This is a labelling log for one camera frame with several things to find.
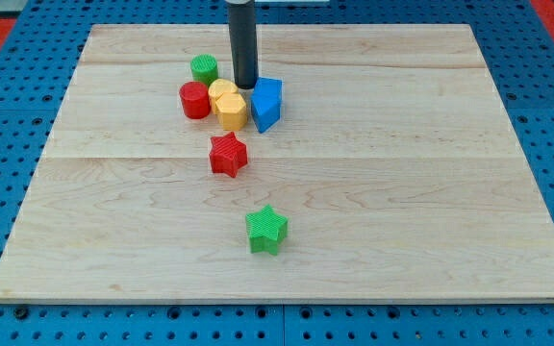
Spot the red star block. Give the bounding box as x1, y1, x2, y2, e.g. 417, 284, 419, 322
209, 132, 248, 178

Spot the yellow hexagon block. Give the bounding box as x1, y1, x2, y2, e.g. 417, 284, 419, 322
215, 93, 247, 131

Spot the red cylinder block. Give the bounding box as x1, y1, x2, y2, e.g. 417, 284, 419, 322
179, 81, 211, 119

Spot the yellow heart block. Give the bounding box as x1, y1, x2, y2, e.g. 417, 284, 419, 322
208, 78, 239, 114

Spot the green cylinder block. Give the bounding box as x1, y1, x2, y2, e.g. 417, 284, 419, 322
190, 54, 218, 87

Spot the green star block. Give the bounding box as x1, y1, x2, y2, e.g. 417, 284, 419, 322
245, 205, 289, 256

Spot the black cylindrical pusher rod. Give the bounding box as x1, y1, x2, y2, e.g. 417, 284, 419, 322
226, 0, 259, 89

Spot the blue pentagon block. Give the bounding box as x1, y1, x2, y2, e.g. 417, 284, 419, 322
251, 77, 283, 134

